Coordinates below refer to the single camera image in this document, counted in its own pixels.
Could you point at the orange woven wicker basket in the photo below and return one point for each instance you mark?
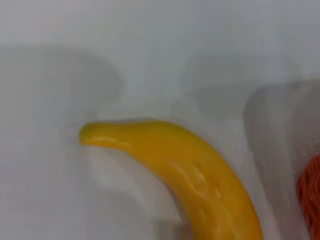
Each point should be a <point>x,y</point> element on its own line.
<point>311,195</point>

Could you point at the yellow banana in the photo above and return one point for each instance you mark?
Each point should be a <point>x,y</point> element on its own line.
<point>185,170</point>

